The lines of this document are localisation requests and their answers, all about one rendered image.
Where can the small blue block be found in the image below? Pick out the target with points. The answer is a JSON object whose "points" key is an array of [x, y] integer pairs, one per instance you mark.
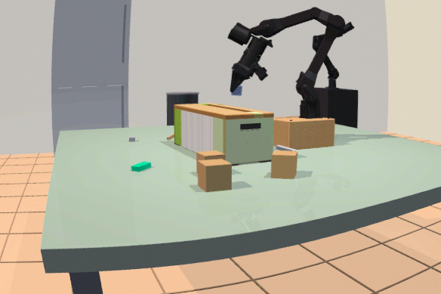
{"points": [[238, 91]]}

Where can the teal green rectangular block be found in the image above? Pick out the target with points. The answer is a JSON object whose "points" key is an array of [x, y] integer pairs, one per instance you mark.
{"points": [[141, 166]]}

